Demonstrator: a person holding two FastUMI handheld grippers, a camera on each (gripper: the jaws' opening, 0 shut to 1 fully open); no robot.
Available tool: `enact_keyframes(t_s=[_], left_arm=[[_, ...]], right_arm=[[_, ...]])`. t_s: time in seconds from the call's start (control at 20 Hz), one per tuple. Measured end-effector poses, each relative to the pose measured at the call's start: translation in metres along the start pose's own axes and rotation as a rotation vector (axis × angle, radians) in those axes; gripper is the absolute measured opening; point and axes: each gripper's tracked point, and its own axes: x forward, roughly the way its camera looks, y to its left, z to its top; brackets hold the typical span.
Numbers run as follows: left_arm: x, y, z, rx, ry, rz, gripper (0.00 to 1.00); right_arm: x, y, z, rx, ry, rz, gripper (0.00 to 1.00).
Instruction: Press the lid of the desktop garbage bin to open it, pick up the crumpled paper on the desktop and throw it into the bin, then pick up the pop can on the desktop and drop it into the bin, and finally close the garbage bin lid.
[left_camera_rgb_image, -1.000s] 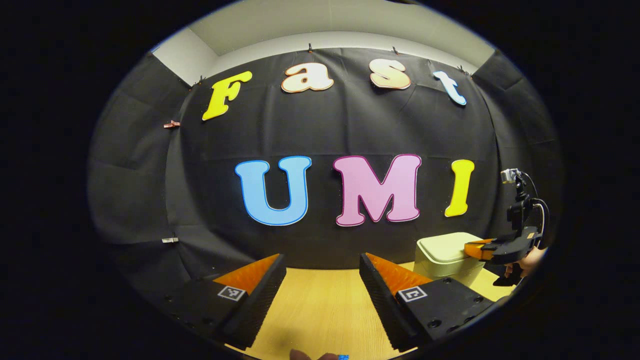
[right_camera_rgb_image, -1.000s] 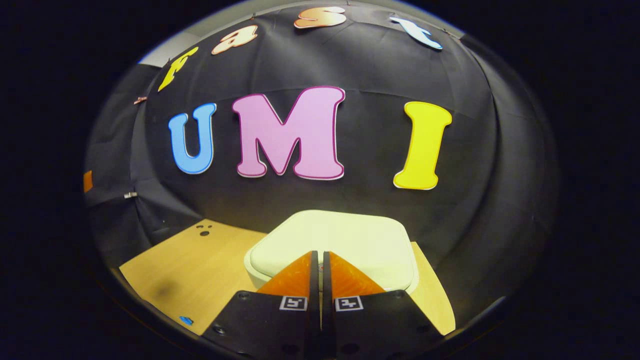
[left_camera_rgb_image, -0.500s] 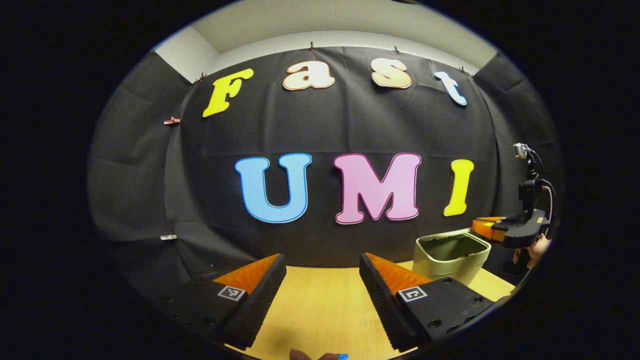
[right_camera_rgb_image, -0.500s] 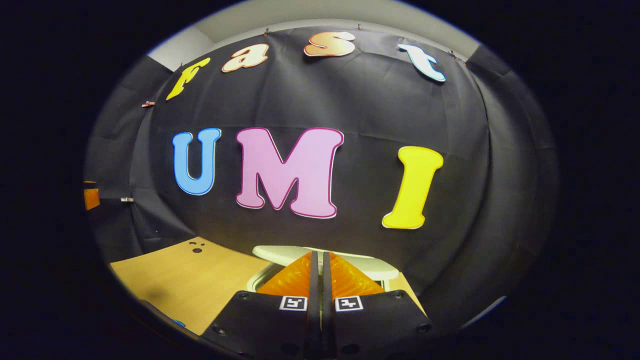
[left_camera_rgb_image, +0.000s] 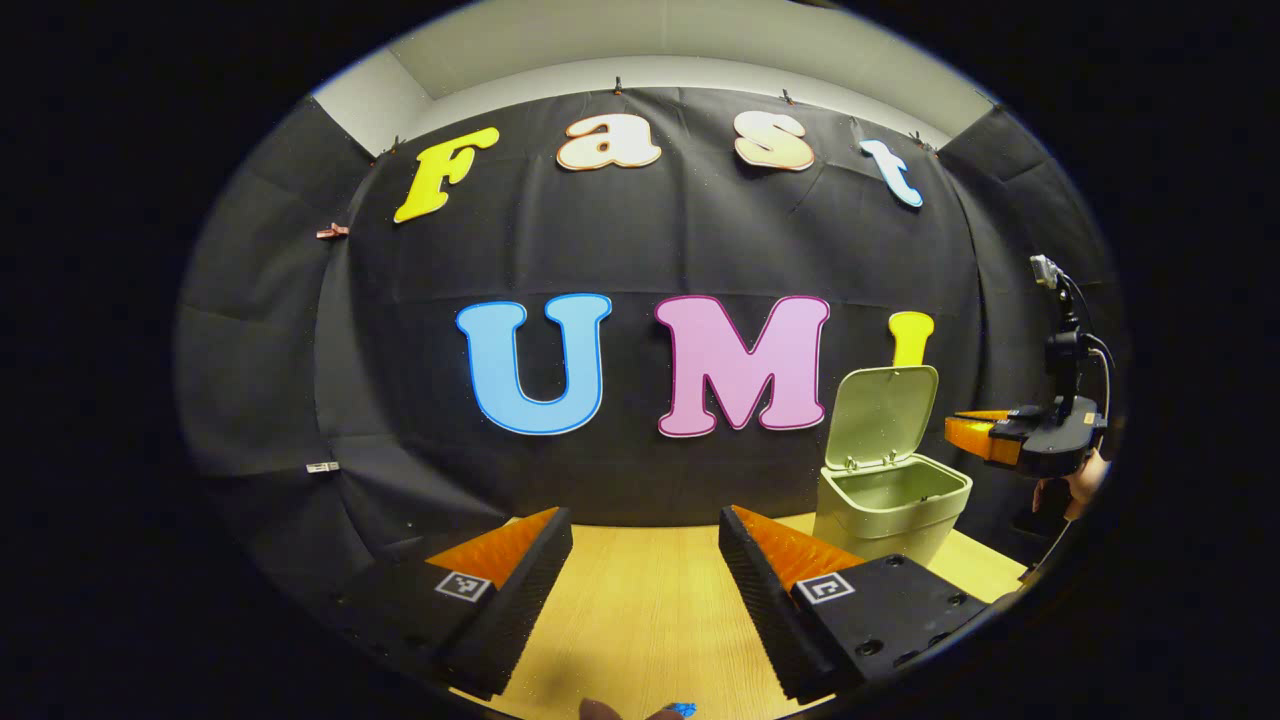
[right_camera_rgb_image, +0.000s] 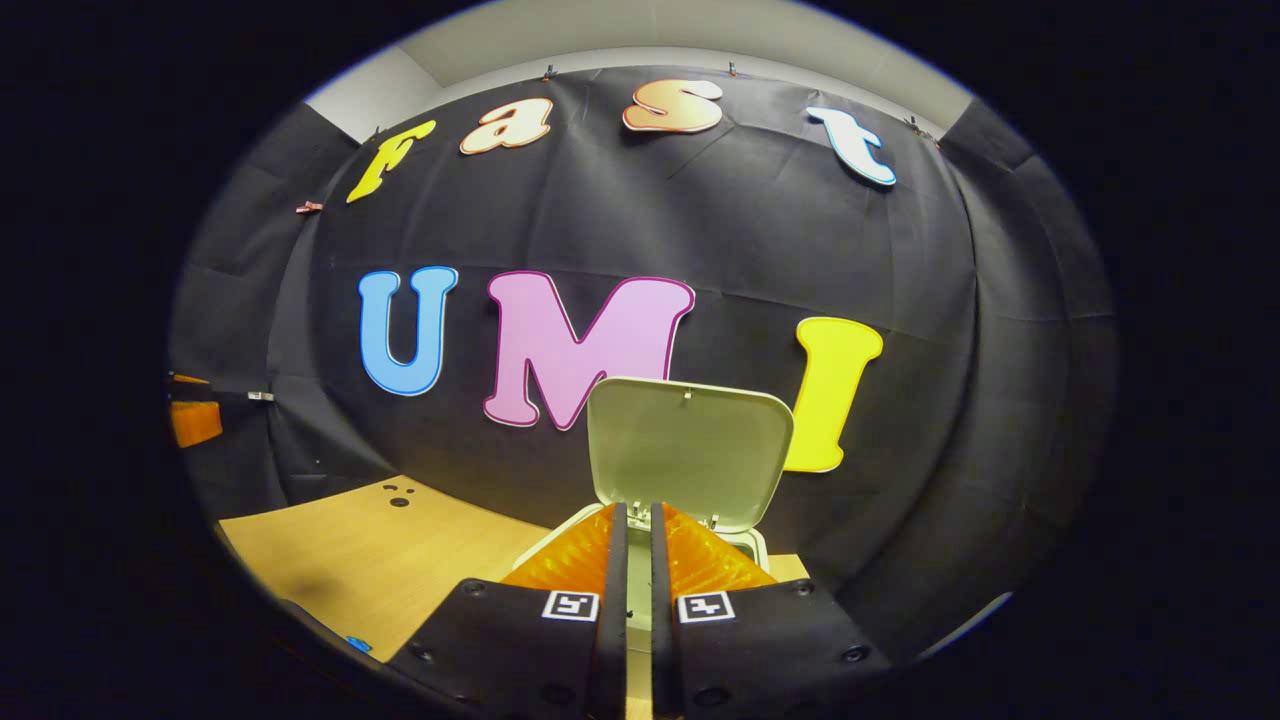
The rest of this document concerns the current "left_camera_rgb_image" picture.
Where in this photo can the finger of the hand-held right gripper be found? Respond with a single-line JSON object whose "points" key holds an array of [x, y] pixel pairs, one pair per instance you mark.
{"points": [[985, 413], [972, 438]]}

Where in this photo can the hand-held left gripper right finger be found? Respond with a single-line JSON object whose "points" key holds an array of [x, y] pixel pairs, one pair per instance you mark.
{"points": [[765, 610]]}

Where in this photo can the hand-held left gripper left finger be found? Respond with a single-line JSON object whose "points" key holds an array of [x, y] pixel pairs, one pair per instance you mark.
{"points": [[520, 610]]}

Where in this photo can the pale green desktop garbage bin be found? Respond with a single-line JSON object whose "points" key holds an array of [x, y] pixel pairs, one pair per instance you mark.
{"points": [[870, 500]]}

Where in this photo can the blue paper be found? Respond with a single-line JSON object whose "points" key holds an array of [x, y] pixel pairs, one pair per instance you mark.
{"points": [[682, 710]]}

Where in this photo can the wooden desktop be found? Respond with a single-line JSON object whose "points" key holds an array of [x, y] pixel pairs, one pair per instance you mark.
{"points": [[650, 600]]}

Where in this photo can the black backdrop cloth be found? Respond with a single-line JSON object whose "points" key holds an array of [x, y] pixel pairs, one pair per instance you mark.
{"points": [[600, 250]]}

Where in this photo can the pink cloth clip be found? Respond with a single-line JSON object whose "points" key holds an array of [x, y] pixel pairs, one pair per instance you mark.
{"points": [[332, 232]]}

